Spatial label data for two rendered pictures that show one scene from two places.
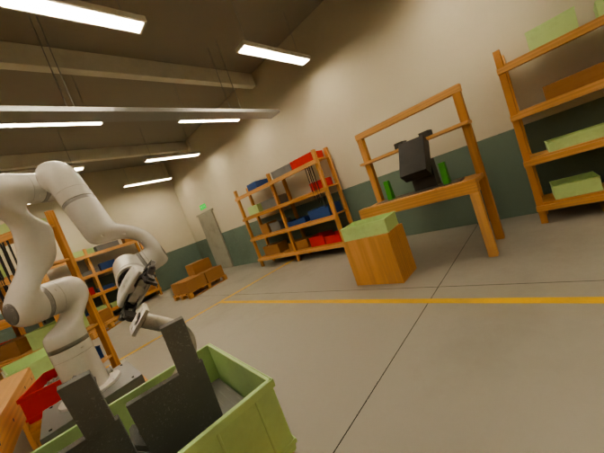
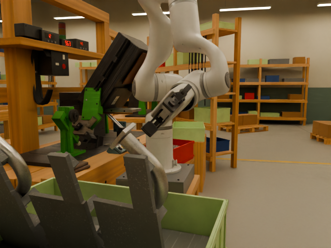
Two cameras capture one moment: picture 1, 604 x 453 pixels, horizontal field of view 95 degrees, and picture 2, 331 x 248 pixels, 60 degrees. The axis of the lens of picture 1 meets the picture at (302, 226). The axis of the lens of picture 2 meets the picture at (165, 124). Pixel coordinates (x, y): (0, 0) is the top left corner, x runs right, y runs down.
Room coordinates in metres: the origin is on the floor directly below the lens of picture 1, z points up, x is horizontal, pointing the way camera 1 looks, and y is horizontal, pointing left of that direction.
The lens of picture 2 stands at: (0.32, -0.14, 1.28)
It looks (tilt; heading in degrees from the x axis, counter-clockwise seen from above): 7 degrees down; 57
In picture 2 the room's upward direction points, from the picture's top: straight up
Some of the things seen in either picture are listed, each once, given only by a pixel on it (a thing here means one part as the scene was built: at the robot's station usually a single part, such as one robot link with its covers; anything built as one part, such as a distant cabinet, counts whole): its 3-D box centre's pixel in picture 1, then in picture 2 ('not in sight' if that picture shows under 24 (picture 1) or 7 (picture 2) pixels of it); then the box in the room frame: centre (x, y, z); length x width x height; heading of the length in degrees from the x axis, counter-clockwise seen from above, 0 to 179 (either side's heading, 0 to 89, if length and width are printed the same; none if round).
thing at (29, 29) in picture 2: not in sight; (29, 31); (0.60, 1.74, 1.59); 0.15 x 0.07 x 0.07; 39
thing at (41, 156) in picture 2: not in sight; (93, 143); (0.96, 1.76, 0.89); 1.10 x 0.42 x 0.02; 39
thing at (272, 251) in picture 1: (288, 215); not in sight; (6.72, 0.20, 1.10); 3.01 x 0.55 x 2.20; 46
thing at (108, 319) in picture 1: (95, 324); (243, 123); (6.76, 5.60, 0.22); 1.20 x 0.80 x 0.44; 176
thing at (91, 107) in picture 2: not in sight; (93, 103); (0.94, 1.66, 1.17); 0.13 x 0.12 x 0.20; 39
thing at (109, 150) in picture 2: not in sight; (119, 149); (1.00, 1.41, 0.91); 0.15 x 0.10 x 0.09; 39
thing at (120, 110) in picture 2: not in sight; (111, 110); (1.09, 1.73, 1.11); 0.39 x 0.16 x 0.03; 129
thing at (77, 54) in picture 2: not in sight; (56, 51); (0.80, 1.96, 1.52); 0.90 x 0.25 x 0.04; 39
